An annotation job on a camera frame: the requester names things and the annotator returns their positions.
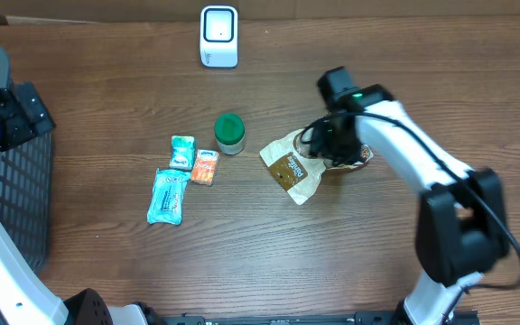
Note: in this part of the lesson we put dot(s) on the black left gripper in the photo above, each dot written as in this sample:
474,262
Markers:
9,106

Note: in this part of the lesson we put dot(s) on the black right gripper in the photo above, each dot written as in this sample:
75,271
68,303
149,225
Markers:
321,145

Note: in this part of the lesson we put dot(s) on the beige paper bag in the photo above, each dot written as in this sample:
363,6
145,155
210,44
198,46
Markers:
288,161

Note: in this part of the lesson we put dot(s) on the green lid white jar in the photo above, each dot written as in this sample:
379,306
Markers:
230,133

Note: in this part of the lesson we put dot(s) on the orange tissue pack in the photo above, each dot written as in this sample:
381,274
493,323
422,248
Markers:
205,166

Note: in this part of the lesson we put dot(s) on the small teal tissue pack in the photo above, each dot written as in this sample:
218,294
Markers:
183,152

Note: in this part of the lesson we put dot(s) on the large teal wipes pack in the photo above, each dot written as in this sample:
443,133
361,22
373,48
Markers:
169,187

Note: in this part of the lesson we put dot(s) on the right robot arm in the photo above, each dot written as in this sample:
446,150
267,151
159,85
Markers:
461,230

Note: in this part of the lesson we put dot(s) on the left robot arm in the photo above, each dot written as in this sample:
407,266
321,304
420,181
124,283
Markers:
24,299

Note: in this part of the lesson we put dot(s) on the white barcode scanner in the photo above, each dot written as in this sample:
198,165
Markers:
219,36

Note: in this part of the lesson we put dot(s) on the grey plastic mesh basket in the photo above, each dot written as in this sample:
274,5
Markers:
25,189

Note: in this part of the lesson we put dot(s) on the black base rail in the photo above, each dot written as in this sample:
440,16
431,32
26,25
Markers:
278,319

